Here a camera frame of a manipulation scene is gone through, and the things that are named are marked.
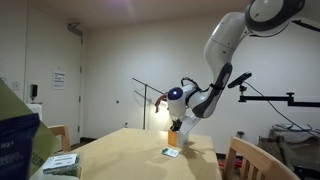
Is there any white door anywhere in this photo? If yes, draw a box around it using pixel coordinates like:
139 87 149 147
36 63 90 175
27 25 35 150
25 6 84 148

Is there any black camera cable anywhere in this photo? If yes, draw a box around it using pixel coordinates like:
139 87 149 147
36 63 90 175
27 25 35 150
244 81 320 138

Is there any red object on floor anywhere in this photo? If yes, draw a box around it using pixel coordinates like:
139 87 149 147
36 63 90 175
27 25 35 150
216 158 242 171

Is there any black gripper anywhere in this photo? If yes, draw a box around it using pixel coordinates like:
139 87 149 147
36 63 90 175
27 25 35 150
170 118 184 133

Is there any paper notice on door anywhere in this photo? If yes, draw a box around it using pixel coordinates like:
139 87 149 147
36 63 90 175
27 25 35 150
52 70 67 91

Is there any grey sofa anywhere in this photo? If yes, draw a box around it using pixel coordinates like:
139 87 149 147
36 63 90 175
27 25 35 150
258 128 320 180

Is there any metal door closer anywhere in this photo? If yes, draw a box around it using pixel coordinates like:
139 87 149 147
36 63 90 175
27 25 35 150
67 22 84 38

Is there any wooden slatted chair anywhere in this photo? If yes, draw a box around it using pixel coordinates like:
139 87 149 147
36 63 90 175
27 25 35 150
222 135 301 180
47 124 72 153

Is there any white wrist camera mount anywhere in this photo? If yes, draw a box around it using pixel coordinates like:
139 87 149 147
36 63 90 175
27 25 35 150
178 114 202 137

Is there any thin metal light stand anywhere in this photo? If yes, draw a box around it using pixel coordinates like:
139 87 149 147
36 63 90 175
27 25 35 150
131 77 165 131

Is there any coiled cables bundle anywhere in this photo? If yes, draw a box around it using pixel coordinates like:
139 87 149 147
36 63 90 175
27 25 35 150
270 123 314 135

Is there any white Tazo tea box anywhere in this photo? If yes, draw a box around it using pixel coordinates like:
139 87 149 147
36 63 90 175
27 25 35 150
167 129 190 149

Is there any clear plastic food container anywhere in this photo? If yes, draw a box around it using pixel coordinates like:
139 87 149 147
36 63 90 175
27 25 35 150
41 152 81 177

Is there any black camera on boom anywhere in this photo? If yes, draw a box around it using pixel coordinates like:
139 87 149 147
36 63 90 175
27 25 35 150
227 71 253 90

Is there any white green Tazo tea packet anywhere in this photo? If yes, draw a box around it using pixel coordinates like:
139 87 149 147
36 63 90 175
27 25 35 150
161 147 181 159

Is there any blue cardboard box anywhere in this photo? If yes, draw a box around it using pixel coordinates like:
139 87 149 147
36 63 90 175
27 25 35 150
0 79 62 178

